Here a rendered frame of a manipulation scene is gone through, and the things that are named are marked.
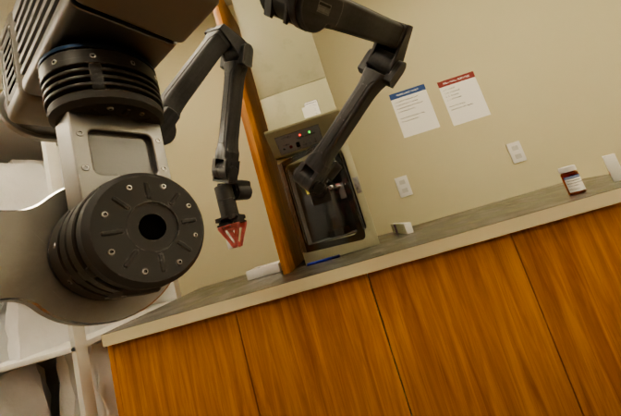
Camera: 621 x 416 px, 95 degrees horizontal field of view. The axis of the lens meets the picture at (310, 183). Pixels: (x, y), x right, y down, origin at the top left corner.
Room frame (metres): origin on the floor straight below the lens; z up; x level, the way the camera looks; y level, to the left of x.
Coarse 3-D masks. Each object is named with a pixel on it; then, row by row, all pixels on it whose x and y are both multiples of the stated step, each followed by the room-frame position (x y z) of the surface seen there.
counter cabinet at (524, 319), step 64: (448, 256) 0.92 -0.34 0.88; (512, 256) 0.91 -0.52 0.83; (576, 256) 0.89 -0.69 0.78; (256, 320) 0.97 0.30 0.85; (320, 320) 0.95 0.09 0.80; (384, 320) 0.94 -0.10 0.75; (448, 320) 0.93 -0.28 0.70; (512, 320) 0.91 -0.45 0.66; (576, 320) 0.90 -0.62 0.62; (128, 384) 1.01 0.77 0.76; (192, 384) 0.99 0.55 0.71; (256, 384) 0.98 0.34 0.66; (320, 384) 0.96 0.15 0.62; (384, 384) 0.94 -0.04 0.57; (448, 384) 0.93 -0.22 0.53; (512, 384) 0.92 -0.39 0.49; (576, 384) 0.90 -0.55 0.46
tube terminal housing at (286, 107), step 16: (320, 80) 1.20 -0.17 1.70; (272, 96) 1.22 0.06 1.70; (288, 96) 1.22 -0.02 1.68; (304, 96) 1.21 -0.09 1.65; (320, 96) 1.21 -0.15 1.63; (272, 112) 1.22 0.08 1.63; (288, 112) 1.22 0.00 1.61; (272, 128) 1.23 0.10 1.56; (352, 160) 1.20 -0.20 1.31; (352, 176) 1.20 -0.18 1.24; (368, 208) 1.20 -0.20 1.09; (368, 224) 1.20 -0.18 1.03; (368, 240) 1.21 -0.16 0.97; (304, 256) 1.23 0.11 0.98; (320, 256) 1.22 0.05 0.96
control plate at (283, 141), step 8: (304, 128) 1.12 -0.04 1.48; (312, 128) 1.13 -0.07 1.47; (280, 136) 1.13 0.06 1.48; (288, 136) 1.14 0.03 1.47; (296, 136) 1.14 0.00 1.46; (304, 136) 1.15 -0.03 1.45; (312, 136) 1.15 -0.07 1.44; (320, 136) 1.16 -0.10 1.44; (280, 144) 1.16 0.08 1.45; (288, 144) 1.16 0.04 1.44; (296, 144) 1.17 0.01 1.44; (304, 144) 1.17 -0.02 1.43; (312, 144) 1.18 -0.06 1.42; (280, 152) 1.18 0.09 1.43; (288, 152) 1.19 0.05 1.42
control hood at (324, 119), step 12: (336, 108) 1.09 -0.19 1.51; (300, 120) 1.10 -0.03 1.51; (312, 120) 1.10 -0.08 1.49; (324, 120) 1.11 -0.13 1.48; (264, 132) 1.11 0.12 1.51; (276, 132) 1.12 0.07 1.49; (288, 132) 1.12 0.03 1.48; (324, 132) 1.15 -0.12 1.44; (276, 144) 1.15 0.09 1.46; (276, 156) 1.19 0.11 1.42
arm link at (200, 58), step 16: (208, 32) 0.75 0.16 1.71; (224, 32) 0.74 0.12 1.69; (208, 48) 0.72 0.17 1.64; (224, 48) 0.76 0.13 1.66; (192, 64) 0.70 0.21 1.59; (208, 64) 0.74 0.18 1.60; (176, 80) 0.68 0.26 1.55; (192, 80) 0.71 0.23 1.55; (176, 96) 0.68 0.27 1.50; (176, 112) 0.67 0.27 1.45; (176, 128) 0.68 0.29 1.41
